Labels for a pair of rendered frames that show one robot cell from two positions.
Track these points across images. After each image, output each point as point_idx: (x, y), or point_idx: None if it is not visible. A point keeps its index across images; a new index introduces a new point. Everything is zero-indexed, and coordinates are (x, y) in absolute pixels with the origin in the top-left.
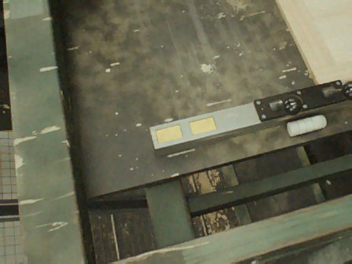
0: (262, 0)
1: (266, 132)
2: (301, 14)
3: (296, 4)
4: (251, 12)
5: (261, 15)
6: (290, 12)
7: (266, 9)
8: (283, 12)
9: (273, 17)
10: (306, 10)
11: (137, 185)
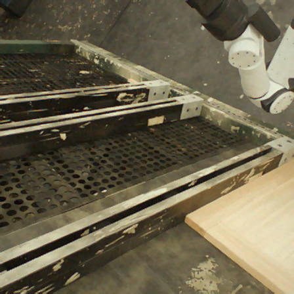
0: (227, 270)
1: None
2: (287, 276)
3: (271, 264)
4: (228, 291)
5: (241, 292)
6: (275, 278)
7: (241, 281)
8: (266, 280)
9: (256, 291)
10: (287, 269)
11: None
